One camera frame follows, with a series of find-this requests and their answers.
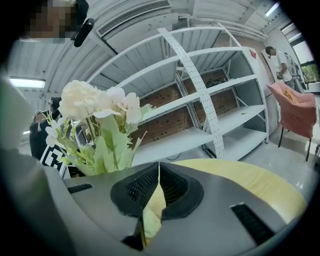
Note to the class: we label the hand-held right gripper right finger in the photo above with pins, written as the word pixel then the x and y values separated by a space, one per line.
pixel 192 197

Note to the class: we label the large glass window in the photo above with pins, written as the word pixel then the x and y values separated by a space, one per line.
pixel 308 70

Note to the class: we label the white cabinet with red label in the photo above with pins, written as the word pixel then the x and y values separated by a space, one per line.
pixel 260 75

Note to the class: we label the white ceiling air conditioner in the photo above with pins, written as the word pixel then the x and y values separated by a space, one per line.
pixel 132 17

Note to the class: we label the black bundle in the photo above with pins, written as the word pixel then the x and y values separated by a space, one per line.
pixel 216 82

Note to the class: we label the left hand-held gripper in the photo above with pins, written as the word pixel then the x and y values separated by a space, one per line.
pixel 52 160

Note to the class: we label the pink fabric chair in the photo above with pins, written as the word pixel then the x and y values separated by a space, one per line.
pixel 297 112

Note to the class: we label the white metal shelf rack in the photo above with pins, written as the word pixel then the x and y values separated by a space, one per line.
pixel 160 140
pixel 240 117

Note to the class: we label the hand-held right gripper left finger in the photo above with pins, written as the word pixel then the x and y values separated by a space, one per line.
pixel 120 197

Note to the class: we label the yellow object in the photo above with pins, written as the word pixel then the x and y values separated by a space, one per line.
pixel 290 95

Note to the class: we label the ceiling tube light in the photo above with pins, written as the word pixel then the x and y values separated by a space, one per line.
pixel 26 83
pixel 272 8

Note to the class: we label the yellow round table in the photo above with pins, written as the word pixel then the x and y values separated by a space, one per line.
pixel 250 175

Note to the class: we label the person's head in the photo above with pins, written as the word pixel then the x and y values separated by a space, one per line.
pixel 47 20

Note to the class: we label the black head-mounted camera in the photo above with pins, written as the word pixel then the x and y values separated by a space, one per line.
pixel 83 27

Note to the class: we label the white artificial flower bunch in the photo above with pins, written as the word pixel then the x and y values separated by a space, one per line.
pixel 77 100

